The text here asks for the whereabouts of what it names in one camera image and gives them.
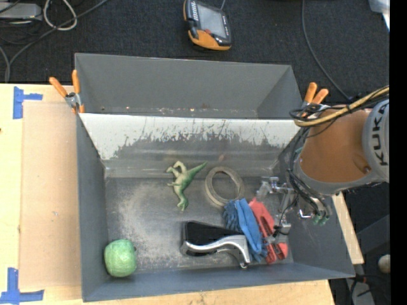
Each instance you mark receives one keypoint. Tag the blue cloth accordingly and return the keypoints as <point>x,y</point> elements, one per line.
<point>249,227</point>

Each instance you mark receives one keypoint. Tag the silver metal lever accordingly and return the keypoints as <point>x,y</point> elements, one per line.
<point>229,245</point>

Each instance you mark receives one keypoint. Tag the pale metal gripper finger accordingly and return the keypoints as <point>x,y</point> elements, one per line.
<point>284,228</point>
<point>270,187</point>

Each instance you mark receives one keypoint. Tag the green ball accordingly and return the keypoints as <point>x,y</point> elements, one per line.
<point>120,258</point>

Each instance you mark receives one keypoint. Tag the grey metal bin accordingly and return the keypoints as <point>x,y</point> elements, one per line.
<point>152,221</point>

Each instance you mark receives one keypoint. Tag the green toy dinosaur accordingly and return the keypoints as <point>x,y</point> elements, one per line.
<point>182,183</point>

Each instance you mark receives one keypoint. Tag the red plastic tool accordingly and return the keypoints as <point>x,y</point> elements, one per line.
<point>265,221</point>

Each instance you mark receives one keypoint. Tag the brown cardboard board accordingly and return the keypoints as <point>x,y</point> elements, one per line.
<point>47,195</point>

